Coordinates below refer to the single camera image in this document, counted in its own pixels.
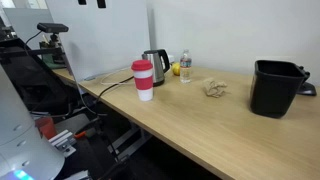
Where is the green box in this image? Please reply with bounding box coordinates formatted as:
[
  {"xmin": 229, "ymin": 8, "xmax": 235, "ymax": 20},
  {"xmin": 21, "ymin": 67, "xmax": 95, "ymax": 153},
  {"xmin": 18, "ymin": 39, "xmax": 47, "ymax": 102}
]
[{"xmin": 40, "ymin": 53, "xmax": 67, "ymax": 70}]

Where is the yellow lemon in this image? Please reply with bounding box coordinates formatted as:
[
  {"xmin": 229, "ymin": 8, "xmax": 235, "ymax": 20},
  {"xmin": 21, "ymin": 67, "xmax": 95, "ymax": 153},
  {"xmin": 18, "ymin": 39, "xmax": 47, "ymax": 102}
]
[{"xmin": 171, "ymin": 62, "xmax": 182, "ymax": 77}]

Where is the clear plastic water bottle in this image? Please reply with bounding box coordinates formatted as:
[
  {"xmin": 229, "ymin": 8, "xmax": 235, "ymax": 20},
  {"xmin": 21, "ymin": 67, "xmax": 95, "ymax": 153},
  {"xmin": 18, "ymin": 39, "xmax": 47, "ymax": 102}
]
[{"xmin": 179, "ymin": 49, "xmax": 193, "ymax": 84}]

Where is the crumpled brown paper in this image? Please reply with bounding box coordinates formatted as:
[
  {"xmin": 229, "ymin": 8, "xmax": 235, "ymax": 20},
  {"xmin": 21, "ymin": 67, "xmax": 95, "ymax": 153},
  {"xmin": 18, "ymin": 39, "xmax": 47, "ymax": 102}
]
[{"xmin": 202, "ymin": 77, "xmax": 229, "ymax": 99}]

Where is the black desk stand base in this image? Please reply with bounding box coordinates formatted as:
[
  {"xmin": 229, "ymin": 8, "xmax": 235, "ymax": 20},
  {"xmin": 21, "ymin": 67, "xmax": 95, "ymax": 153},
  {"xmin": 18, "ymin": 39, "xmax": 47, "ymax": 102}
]
[{"xmin": 296, "ymin": 65, "xmax": 318, "ymax": 97}]

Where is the aluminium bracket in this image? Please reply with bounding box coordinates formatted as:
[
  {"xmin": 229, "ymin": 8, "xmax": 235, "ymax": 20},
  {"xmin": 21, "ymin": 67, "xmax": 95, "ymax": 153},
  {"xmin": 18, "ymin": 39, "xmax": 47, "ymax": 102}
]
[{"xmin": 48, "ymin": 129, "xmax": 78, "ymax": 158}]

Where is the white cable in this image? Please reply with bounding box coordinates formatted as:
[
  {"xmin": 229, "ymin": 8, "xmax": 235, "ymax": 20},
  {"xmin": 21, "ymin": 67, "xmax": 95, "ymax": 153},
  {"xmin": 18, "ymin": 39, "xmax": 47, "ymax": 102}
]
[{"xmin": 99, "ymin": 66, "xmax": 135, "ymax": 86}]

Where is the orange tool handle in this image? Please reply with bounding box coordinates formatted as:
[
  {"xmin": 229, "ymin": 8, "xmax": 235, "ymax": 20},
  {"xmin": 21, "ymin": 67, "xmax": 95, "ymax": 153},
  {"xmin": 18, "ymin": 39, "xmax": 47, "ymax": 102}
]
[{"xmin": 73, "ymin": 130, "xmax": 88, "ymax": 140}]

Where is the stainless steel electric kettle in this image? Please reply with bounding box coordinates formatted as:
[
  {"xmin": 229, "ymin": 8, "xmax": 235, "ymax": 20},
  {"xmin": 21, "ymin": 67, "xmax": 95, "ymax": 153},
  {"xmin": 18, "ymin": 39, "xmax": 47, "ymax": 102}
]
[{"xmin": 141, "ymin": 48, "xmax": 171, "ymax": 88}]

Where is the black kettle power cable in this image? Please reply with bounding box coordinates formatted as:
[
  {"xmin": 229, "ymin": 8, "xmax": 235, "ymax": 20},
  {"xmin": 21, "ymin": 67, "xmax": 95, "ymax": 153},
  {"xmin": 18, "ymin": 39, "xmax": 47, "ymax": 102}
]
[{"xmin": 95, "ymin": 75, "xmax": 135, "ymax": 105}]

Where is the red plastic cup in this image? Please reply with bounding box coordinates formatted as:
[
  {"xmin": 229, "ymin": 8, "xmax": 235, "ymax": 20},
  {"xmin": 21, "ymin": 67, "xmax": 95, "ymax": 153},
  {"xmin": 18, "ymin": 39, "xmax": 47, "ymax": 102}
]
[{"xmin": 34, "ymin": 116, "xmax": 58, "ymax": 141}]

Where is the black stereo camera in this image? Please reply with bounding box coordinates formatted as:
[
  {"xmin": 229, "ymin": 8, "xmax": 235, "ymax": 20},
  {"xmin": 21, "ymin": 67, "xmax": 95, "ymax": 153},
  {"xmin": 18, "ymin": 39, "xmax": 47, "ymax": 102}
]
[{"xmin": 36, "ymin": 22, "xmax": 70, "ymax": 34}]

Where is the red and white travel cup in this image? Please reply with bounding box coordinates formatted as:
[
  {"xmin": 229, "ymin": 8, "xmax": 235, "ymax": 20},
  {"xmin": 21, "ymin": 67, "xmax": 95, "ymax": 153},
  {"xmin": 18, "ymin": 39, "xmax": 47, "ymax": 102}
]
[{"xmin": 130, "ymin": 59, "xmax": 155, "ymax": 102}]

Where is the black plastic bin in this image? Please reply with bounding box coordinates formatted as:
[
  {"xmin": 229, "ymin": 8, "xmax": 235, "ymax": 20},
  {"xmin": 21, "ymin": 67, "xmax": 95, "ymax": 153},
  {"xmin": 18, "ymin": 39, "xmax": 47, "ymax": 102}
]
[{"xmin": 250, "ymin": 59, "xmax": 306, "ymax": 119}]

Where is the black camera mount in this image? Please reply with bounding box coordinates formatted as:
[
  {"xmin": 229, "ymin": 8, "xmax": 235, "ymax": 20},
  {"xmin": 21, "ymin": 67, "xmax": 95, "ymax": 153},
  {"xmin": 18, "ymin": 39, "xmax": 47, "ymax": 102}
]
[{"xmin": 39, "ymin": 32, "xmax": 66, "ymax": 64}]

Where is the grey background panel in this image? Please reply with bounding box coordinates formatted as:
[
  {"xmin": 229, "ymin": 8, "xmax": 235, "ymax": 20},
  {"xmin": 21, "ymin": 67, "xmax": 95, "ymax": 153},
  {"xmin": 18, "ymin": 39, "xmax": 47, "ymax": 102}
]
[{"xmin": 3, "ymin": 7, "xmax": 55, "ymax": 51}]

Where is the white partition board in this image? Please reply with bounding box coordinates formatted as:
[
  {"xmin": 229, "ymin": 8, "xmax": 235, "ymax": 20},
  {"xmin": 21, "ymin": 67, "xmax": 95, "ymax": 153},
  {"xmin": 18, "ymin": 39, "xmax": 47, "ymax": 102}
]
[{"xmin": 44, "ymin": 0, "xmax": 152, "ymax": 83}]

